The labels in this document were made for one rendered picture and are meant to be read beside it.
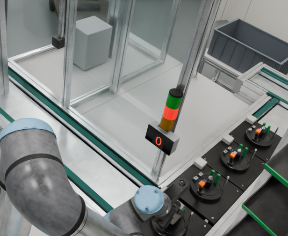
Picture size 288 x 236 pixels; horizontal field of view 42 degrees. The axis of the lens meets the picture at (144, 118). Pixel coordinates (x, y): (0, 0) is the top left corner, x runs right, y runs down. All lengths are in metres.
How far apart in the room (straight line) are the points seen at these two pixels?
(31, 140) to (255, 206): 0.63
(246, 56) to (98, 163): 1.81
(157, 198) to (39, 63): 1.48
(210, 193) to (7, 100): 1.06
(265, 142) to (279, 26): 3.19
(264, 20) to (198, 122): 3.23
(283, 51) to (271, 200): 2.44
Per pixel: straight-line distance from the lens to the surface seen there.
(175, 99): 1.27
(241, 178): 1.73
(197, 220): 1.50
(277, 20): 5.03
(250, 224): 1.23
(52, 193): 0.71
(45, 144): 0.77
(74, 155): 1.68
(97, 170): 1.63
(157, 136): 1.38
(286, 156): 1.00
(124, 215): 1.07
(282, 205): 1.10
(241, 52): 3.14
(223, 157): 1.75
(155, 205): 1.03
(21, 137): 0.78
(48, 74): 2.23
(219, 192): 1.60
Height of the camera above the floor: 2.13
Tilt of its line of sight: 39 degrees down
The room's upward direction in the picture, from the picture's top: 14 degrees clockwise
